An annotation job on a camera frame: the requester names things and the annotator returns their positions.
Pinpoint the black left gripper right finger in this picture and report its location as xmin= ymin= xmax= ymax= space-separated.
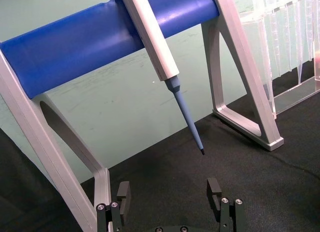
xmin=206 ymin=177 xmax=247 ymax=232

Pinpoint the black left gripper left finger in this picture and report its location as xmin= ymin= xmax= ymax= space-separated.
xmin=96 ymin=180 xmax=131 ymax=232

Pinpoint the black table cloth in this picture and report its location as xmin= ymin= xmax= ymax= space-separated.
xmin=0 ymin=75 xmax=320 ymax=232

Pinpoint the clear plastic tip rack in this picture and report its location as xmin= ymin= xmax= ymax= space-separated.
xmin=238 ymin=0 xmax=320 ymax=121

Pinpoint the clear pipette tip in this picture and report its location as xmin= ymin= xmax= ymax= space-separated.
xmin=307 ymin=0 xmax=315 ymax=62
xmin=273 ymin=6 xmax=284 ymax=79
xmin=286 ymin=3 xmax=294 ymax=73
xmin=295 ymin=0 xmax=304 ymax=85

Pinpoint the grey stand with blue bar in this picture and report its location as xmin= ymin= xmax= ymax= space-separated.
xmin=0 ymin=0 xmax=285 ymax=232

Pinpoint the white pipette with blue shaft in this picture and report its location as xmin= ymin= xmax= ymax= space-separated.
xmin=118 ymin=0 xmax=207 ymax=156

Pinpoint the pale green wall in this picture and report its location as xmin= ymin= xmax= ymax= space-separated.
xmin=0 ymin=0 xmax=320 ymax=185

